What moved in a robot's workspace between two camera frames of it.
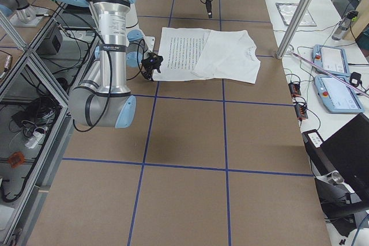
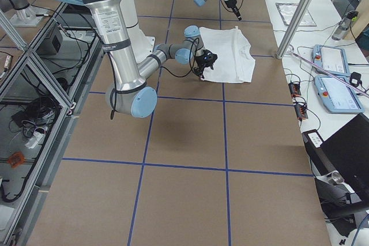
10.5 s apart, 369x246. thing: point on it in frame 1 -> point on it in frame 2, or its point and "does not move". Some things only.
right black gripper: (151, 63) -> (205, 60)
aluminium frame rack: (35, 109) does not move
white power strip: (34, 140) does not move
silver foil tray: (287, 11) does not move
